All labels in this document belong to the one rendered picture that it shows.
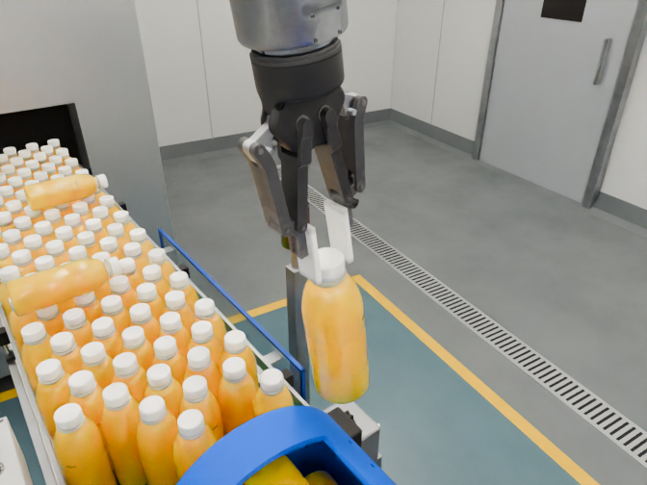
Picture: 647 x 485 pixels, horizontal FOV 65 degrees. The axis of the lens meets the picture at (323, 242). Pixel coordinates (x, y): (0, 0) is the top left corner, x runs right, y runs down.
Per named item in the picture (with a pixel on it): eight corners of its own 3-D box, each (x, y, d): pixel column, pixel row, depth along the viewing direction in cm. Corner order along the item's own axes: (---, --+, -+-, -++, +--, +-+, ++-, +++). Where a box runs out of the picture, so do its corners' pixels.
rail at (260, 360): (320, 432, 94) (320, 421, 93) (79, 171, 204) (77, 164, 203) (323, 430, 95) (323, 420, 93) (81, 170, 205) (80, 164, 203)
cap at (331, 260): (306, 283, 54) (303, 269, 53) (313, 260, 57) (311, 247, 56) (342, 284, 53) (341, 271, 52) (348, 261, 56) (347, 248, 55)
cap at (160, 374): (144, 387, 86) (142, 379, 85) (152, 370, 89) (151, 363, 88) (168, 388, 86) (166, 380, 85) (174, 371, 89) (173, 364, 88)
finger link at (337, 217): (323, 200, 53) (327, 197, 53) (330, 253, 57) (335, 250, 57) (342, 211, 51) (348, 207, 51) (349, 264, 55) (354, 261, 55)
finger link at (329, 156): (293, 105, 46) (304, 97, 46) (325, 197, 53) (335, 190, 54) (322, 114, 43) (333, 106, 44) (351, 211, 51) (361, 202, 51)
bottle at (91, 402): (82, 453, 96) (56, 381, 87) (120, 436, 99) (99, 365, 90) (90, 481, 91) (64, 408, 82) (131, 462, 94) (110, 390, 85)
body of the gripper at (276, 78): (281, 63, 36) (299, 176, 42) (364, 31, 41) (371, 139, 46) (224, 48, 41) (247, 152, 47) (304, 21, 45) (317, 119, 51)
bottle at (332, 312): (310, 401, 64) (288, 291, 53) (321, 359, 70) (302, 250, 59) (366, 407, 62) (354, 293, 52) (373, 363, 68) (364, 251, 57)
